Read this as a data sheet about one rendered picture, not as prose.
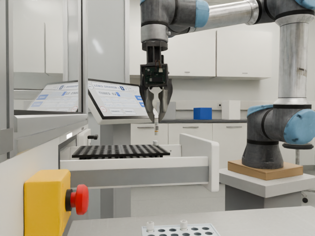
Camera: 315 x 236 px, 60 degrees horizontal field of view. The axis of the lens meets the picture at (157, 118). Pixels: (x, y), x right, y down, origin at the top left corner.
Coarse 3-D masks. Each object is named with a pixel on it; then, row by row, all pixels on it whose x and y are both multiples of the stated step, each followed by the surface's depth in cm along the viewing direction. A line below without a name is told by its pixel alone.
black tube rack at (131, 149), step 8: (80, 152) 65; (88, 152) 65; (96, 152) 65; (104, 152) 65; (112, 152) 65; (120, 152) 64; (128, 152) 65; (136, 152) 65; (144, 152) 64; (152, 152) 64; (160, 152) 64
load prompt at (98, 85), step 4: (92, 84) 158; (96, 84) 161; (100, 84) 164; (104, 84) 167; (108, 84) 170; (100, 88) 161; (104, 88) 163; (108, 88) 166; (112, 88) 170; (116, 88) 172; (120, 88) 176; (124, 88) 179
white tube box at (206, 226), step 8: (192, 224) 48; (200, 224) 48; (208, 224) 48; (144, 232) 45; (152, 232) 45; (160, 232) 45; (168, 232) 45; (176, 232) 45; (184, 232) 45; (192, 232) 45; (200, 232) 45; (208, 232) 46; (216, 232) 45
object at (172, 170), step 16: (64, 160) 57; (80, 160) 57; (96, 160) 57; (112, 160) 58; (128, 160) 59; (144, 160) 59; (160, 160) 60; (176, 160) 60; (192, 160) 61; (80, 176) 57; (96, 176) 57; (112, 176) 58; (128, 176) 58; (144, 176) 59; (160, 176) 59; (176, 176) 60; (192, 176) 61; (208, 176) 61
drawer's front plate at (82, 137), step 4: (84, 132) 93; (88, 132) 103; (80, 136) 85; (84, 136) 89; (80, 140) 86; (84, 140) 89; (88, 140) 103; (80, 144) 86; (84, 144) 89; (88, 144) 103
